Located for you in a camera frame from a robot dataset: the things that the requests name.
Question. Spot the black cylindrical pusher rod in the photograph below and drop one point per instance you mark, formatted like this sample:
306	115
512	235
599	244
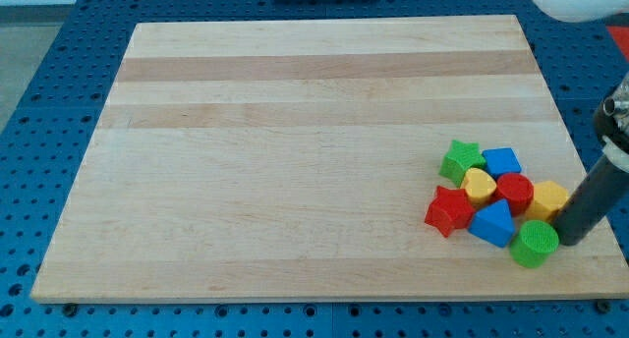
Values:
603	187

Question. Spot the black tool mount with cable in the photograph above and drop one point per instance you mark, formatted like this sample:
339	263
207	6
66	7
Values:
611	125

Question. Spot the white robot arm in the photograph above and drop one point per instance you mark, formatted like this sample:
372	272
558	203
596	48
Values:
579	11

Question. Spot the red star block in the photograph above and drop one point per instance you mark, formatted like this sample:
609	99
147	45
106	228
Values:
449	210

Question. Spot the yellow heart block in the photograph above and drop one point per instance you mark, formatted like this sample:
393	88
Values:
479	187

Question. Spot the green cylinder block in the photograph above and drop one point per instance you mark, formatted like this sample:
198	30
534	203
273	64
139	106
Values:
535	242

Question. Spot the green star block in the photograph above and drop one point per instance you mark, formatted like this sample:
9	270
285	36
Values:
460	157

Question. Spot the wooden board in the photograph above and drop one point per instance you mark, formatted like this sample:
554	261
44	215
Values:
294	161

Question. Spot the yellow hexagon block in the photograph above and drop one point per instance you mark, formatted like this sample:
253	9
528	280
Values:
548	199

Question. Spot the blue triangle block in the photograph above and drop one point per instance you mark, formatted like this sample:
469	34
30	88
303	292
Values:
494	224

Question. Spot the red cylinder block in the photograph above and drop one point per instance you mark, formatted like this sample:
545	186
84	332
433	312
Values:
516	189

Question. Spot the blue cube block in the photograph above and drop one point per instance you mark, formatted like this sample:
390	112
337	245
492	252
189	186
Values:
500	161

